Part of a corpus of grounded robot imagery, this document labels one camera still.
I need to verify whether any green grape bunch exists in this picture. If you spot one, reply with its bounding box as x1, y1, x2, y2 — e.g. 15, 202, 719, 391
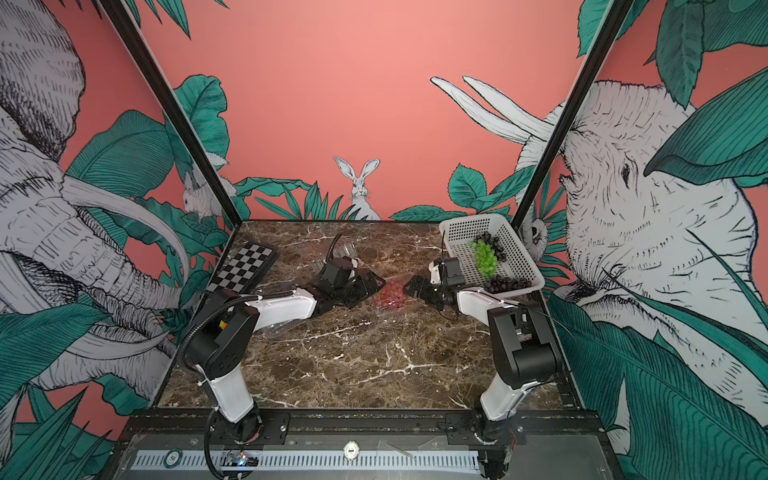
470, 240, 498, 278

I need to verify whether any right black frame post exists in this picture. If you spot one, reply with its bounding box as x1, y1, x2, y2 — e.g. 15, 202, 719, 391
511, 0, 633, 230

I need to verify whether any white slotted cable duct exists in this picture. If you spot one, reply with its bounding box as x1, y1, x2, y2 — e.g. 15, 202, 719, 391
129, 450, 480, 473

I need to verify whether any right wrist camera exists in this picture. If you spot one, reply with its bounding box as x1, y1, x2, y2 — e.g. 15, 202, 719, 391
429, 257, 466, 287

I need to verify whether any left black frame post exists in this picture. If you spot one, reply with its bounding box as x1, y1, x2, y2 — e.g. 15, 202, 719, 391
99, 0, 242, 230

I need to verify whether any clear plastic clamshell container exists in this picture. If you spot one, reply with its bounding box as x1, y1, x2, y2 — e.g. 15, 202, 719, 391
370, 273, 415, 315

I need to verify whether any black front mounting rail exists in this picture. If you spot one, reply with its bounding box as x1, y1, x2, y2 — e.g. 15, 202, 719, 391
118, 408, 605, 449

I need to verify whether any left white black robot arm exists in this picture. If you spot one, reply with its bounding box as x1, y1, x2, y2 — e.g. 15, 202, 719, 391
177, 269, 386, 445

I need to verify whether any white plastic perforated basket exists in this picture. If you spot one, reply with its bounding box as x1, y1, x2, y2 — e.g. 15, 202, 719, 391
439, 213, 545, 299

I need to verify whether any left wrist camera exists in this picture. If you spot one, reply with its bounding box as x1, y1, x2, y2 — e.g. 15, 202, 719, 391
319, 257, 357, 290

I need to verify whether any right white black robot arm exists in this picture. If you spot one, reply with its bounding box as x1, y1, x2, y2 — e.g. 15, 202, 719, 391
402, 275, 563, 445

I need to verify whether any dark purple grape bunch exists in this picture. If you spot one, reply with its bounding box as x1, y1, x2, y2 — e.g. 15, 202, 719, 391
485, 275, 532, 294
474, 232, 507, 262

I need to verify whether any black frame post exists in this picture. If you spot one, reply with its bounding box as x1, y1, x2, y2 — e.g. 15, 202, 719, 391
511, 0, 633, 230
99, 0, 242, 230

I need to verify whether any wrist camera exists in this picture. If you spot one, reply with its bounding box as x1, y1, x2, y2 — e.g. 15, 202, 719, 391
429, 257, 466, 287
319, 257, 357, 290

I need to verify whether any red grape bunch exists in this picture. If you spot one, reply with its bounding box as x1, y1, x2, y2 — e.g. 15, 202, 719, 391
374, 280, 408, 311

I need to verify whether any black white checkerboard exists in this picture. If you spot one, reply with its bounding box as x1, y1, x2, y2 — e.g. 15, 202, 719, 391
206, 242, 279, 294

